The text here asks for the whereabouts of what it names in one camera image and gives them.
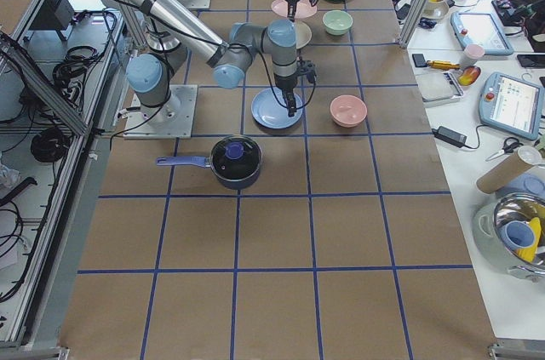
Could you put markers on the cardboard tube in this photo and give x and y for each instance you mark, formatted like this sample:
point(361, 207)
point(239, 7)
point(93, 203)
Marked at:
point(518, 163)

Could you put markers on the pink bowl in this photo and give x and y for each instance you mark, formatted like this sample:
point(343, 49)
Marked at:
point(348, 111)

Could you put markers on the green bowl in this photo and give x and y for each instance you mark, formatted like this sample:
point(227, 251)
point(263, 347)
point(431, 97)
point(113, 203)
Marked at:
point(337, 22)

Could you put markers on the pink plate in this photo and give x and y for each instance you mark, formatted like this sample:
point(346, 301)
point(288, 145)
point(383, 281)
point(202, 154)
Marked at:
point(303, 9)

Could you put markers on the scissors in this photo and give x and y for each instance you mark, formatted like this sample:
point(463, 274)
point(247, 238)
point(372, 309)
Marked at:
point(509, 146)

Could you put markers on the near teach pendant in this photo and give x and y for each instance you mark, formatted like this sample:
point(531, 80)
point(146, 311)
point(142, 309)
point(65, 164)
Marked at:
point(511, 105)

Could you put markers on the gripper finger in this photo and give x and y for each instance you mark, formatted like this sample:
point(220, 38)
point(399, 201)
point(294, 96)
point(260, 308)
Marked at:
point(293, 106)
point(292, 11)
point(286, 102)

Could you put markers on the glass pot lid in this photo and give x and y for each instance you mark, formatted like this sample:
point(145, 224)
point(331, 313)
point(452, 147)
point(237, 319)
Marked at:
point(236, 157)

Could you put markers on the pink paper cup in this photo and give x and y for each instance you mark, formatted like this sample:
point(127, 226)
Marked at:
point(471, 55)

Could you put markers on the blue plate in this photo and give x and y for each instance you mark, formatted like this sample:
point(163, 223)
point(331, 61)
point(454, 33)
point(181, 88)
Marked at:
point(268, 109)

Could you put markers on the teach pendant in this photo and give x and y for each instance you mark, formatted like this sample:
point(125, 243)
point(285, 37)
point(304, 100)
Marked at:
point(511, 105)
point(481, 29)

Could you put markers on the white plate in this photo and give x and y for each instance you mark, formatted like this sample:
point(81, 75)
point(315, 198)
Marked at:
point(303, 34)

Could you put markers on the dark blue saucepan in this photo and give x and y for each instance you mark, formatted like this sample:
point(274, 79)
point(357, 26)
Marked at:
point(205, 163)

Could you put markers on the steel mixing bowl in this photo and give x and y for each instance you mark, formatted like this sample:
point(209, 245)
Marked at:
point(518, 222)

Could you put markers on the far teach pendant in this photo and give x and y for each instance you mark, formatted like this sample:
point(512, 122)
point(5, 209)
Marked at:
point(481, 29)

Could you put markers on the black power adapter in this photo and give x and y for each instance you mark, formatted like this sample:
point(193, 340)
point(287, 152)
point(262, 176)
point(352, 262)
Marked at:
point(450, 136)

